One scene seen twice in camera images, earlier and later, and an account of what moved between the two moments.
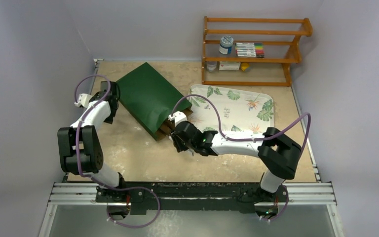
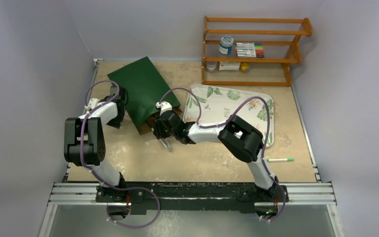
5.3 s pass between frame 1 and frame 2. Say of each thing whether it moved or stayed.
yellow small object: stayed
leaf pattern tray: stayed
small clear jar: stayed
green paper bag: moved
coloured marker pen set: stayed
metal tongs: moved
